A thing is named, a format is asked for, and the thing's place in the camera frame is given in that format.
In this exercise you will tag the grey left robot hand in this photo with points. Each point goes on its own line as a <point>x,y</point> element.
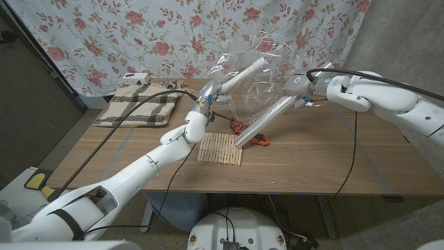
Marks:
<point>211,93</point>

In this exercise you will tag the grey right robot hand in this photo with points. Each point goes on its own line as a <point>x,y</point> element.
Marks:
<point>301,85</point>

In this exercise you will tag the clear plastic bag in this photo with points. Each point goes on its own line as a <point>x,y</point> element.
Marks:
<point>256,87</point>

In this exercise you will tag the long clear plastic tube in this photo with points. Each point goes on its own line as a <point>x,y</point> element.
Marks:
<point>263,119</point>

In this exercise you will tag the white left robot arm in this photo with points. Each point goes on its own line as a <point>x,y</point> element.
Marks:
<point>138,173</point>

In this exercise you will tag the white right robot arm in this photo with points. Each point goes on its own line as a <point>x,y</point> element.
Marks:
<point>388,97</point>

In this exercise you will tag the beige plaid fringed cloth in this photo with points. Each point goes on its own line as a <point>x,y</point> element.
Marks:
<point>138,104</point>

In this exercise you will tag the floral rose backdrop cloth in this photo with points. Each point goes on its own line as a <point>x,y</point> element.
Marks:
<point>138,34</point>

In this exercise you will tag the black test probe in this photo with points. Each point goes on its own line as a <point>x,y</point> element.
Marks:
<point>222,116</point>

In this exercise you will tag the wooden clothespin row mat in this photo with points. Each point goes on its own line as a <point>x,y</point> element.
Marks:
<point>220,149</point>

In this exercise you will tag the red clamp meter with leads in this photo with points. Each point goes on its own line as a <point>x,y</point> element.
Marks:
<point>262,140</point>

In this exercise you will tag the white power strip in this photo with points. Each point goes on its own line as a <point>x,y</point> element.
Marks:
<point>136,78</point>

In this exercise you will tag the grey tape strip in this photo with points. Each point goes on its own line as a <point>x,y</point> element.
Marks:
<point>118,152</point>
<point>367,159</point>

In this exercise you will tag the blue-grey seat under table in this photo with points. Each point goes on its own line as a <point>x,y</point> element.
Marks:
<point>180,212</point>

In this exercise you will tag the grey table leg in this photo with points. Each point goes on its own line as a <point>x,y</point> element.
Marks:
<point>327,217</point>

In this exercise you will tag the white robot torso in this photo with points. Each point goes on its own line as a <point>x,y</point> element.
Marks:
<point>239,229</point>

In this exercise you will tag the white seat leg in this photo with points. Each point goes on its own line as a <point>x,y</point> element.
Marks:
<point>146,218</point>

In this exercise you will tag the black table foot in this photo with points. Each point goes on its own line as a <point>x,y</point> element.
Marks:
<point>392,199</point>

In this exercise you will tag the dark partition panel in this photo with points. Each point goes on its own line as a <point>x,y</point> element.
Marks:
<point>27,104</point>

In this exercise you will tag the yellow and black floor object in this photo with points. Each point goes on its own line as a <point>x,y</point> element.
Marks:
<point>36,180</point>

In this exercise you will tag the white floor platform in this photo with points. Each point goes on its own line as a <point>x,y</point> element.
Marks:
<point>17,194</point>

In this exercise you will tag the person's grey trouser leg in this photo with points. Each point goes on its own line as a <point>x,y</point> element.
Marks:
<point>7,215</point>

